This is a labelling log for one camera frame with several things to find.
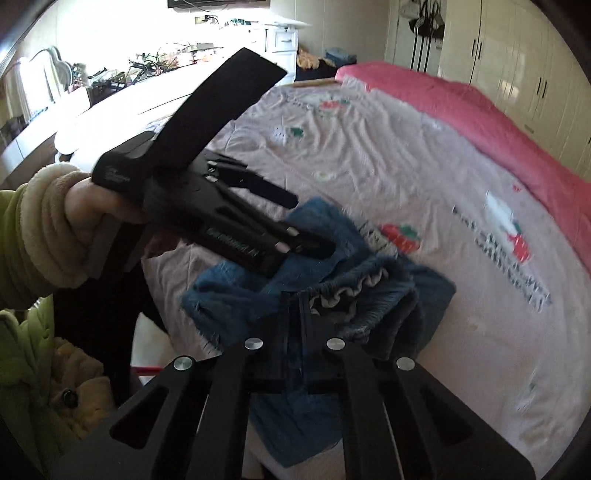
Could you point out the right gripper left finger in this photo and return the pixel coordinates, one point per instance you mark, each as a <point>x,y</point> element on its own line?
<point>190,421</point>

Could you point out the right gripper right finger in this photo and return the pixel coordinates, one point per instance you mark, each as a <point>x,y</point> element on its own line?
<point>398,421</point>

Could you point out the blue denim lace-trimmed pants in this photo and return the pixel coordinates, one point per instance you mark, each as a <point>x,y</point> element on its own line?
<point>370,292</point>

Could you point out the left hand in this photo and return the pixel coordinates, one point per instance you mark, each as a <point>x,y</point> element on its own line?
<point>86,204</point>

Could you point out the pink strawberry print bedsheet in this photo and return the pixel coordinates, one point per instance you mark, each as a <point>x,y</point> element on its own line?
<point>514,344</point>

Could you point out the green fleece-cuffed left sleeve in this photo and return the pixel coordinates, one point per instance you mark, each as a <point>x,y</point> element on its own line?
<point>39,254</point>

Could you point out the clothes pile on floor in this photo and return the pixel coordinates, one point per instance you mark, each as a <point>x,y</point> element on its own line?
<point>311,67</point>

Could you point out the white dresser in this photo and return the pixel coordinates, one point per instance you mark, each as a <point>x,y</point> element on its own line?
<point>280,48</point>

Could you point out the pink quilt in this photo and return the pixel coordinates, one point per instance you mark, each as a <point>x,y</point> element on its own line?
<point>565,195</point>

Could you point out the hanging bags on door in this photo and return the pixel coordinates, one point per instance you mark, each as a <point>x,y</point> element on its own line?
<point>425,21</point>

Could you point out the white wardrobe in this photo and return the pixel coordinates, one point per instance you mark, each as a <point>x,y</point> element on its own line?
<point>513,55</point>

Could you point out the wall-mounted black television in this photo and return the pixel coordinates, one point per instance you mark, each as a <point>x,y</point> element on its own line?
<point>203,4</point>

